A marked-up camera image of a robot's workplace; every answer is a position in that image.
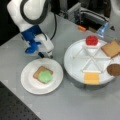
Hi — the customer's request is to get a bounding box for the white and blue gripper body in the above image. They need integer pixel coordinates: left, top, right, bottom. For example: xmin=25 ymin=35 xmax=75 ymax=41
xmin=22 ymin=26 xmax=54 ymax=58

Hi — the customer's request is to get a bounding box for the toast bread slice front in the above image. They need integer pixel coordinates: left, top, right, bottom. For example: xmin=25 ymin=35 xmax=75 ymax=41
xmin=33 ymin=66 xmax=53 ymax=81

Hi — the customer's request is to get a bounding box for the toast bread slice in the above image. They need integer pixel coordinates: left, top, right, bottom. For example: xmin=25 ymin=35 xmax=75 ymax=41
xmin=33 ymin=66 xmax=53 ymax=81
xmin=101 ymin=40 xmax=120 ymax=58

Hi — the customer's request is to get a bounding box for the green lettuce piece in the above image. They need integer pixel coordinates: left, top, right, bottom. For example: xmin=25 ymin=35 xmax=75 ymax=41
xmin=38 ymin=70 xmax=52 ymax=83

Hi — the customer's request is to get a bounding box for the red tomato slice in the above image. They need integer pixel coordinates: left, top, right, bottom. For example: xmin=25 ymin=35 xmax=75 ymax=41
xmin=86 ymin=35 xmax=98 ymax=46

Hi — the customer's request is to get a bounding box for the white paper plate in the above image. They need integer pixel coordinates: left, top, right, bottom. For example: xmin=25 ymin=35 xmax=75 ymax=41
xmin=21 ymin=58 xmax=63 ymax=95

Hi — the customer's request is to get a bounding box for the white divided round tray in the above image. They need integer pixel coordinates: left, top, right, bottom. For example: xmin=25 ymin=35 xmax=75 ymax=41
xmin=64 ymin=39 xmax=120 ymax=85

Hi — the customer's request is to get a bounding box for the orange small block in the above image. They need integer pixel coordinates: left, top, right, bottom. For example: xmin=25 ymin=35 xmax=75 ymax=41
xmin=78 ymin=26 xmax=86 ymax=31

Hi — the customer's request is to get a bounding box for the yellow cheese slice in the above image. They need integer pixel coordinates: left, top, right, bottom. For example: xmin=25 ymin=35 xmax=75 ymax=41
xmin=84 ymin=72 xmax=99 ymax=85

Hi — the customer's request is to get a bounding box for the toast bread slice back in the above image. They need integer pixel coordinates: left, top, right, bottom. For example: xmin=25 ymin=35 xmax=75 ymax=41
xmin=101 ymin=40 xmax=120 ymax=58

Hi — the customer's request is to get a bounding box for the brown round meat patty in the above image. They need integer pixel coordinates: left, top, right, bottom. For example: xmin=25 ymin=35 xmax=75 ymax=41
xmin=107 ymin=64 xmax=120 ymax=76

